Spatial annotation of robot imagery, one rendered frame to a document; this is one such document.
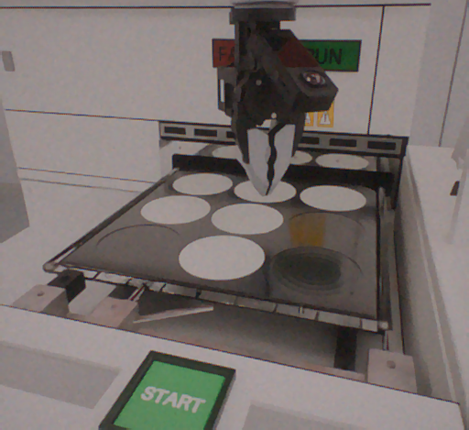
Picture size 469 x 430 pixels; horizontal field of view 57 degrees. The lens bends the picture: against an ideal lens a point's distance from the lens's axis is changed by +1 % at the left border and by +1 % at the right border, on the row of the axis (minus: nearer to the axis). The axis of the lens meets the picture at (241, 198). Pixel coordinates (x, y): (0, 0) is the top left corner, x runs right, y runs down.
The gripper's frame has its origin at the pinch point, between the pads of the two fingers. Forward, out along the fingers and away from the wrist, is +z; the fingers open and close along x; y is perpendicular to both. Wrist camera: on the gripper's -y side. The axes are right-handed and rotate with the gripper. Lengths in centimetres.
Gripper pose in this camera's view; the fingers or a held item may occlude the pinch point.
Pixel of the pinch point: (267, 188)
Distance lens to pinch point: 52.0
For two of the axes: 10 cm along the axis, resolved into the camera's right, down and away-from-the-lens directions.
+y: -4.3, -3.5, 8.3
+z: 0.0, 9.2, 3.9
